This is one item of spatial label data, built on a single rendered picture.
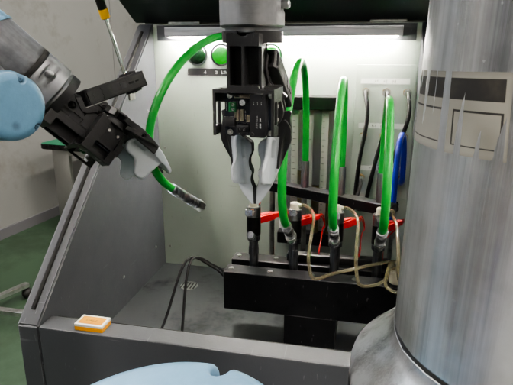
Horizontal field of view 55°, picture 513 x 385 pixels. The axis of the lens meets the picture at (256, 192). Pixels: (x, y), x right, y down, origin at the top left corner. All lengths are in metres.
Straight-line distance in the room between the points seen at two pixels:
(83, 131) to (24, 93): 0.20
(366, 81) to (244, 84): 0.64
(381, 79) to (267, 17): 0.63
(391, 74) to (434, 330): 1.03
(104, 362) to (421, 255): 0.77
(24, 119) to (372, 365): 0.49
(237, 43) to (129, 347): 0.52
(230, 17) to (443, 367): 0.47
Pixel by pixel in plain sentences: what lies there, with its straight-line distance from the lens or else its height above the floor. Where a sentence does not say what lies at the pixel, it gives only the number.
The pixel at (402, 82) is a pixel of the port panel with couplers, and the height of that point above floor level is 1.32.
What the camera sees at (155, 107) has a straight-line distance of 0.84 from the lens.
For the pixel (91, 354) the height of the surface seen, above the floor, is 0.91.
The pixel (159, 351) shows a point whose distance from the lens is 0.84.
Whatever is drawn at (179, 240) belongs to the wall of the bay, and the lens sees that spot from 1.36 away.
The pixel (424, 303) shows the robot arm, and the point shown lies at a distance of 0.17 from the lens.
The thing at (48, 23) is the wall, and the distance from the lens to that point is 4.59.
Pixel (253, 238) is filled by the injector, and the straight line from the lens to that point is 0.96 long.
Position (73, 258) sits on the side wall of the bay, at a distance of 0.99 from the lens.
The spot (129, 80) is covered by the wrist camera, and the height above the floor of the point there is 1.35.
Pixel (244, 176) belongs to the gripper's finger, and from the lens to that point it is 0.64.
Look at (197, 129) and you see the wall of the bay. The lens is 1.26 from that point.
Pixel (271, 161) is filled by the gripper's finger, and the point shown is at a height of 1.26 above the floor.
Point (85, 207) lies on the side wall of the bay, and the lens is 1.00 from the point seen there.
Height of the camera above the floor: 1.39
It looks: 16 degrees down
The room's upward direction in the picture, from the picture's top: straight up
